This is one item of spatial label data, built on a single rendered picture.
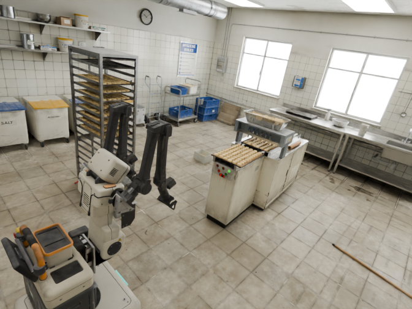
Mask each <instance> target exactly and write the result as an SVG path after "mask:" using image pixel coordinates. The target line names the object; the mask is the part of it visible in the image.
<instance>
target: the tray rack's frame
mask: <svg viewBox="0 0 412 309"><path fill-rule="evenodd" d="M72 49H73V50H77V51H80V52H84V53H88V54H91V55H96V56H98V53H102V57H112V58H134V59H136V55H131V54H128V53H123V52H120V51H115V50H110V49H107V48H95V47H81V46H73V45H68V54H69V70H70V80H71V97H72V114H73V123H74V140H75V157H76V166H77V176H78V177H79V173H80V164H79V154H78V136H77V118H76V108H75V90H74V71H73V61H72ZM121 183H122V184H123V185H124V187H125V186H129V185H130V184H131V183H132V181H131V180H130V179H129V178H128V177H127V176H125V177H124V179H123V180H122V182H121Z"/></svg>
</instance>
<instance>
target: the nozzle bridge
mask: <svg viewBox="0 0 412 309"><path fill-rule="evenodd" d="M249 127H250V132H248V130H249V129H248V128H249ZM253 129H254V134H252V133H253V132H252V131H253ZM257 130H258V131H259V133H258V135H256V131H257ZM262 130H263V133H262ZM234 131H237V135H236V139H235V141H236V142H239V141H241V140H242V136H243V133H244V134H247V135H250V136H253V137H255V138H258V139H261V140H264V141H266V142H269V143H272V144H275V145H278V146H279V147H280V148H281V152H280V156H279V158H280V159H283V158H284V157H285V156H286V152H287V149H288V145H289V144H290V143H292V139H293V137H294V133H295V131H291V130H288V129H285V128H284V129H283V130H281V131H279V132H278V131H275V130H272V129H269V128H265V127H263V126H260V125H257V124H254V123H250V122H248V121H247V119H246V117H244V118H240V119H237V120H236V121H235V126H234ZM261 133H262V137H261ZM265 133H267V138H266V139H265ZM270 134H271V135H272V137H271V140H269V136H270Z"/></svg>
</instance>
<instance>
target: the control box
mask: <svg viewBox="0 0 412 309"><path fill-rule="evenodd" d="M216 165H219V167H217V166H216ZM222 167H223V168H224V170H223V169H222ZM218 170H220V172H218ZM228 170H230V172H228ZM213 173H214V174H217V175H219V176H220V174H221V177H223V175H224V177H223V178H225V179H227V180H229V181H231V180H232V176H233V173H234V170H233V169H231V168H230V167H228V166H225V165H223V164H221V163H219V162H215V168H214V172H213ZM225 173H227V175H225Z"/></svg>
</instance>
